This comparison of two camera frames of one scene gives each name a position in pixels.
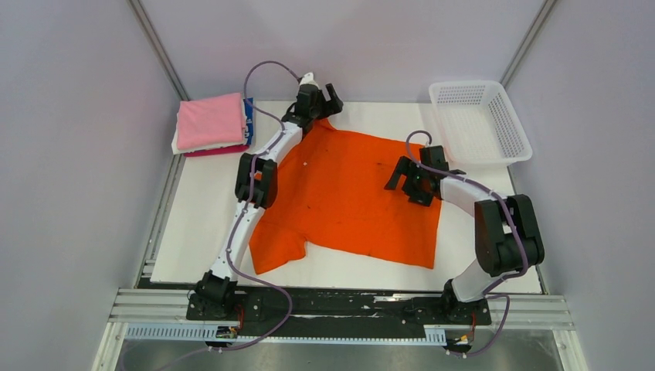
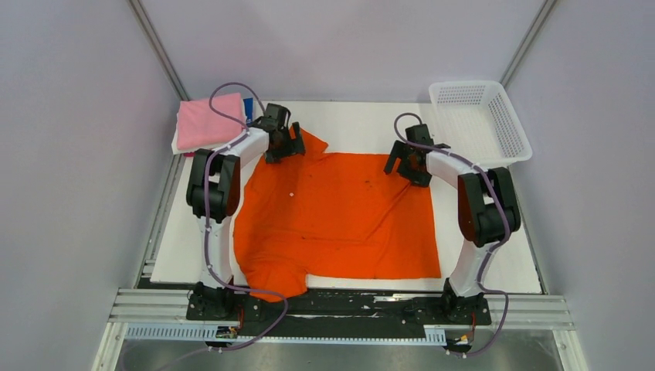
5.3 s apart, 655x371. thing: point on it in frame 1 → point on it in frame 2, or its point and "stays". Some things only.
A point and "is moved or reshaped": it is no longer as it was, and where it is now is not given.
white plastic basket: [477, 124] stays
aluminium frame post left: [137, 8] stays
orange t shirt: [331, 195] is moved or reshaped
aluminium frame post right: [544, 11] stays
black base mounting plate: [336, 312] stays
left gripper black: [334, 106] → [293, 147]
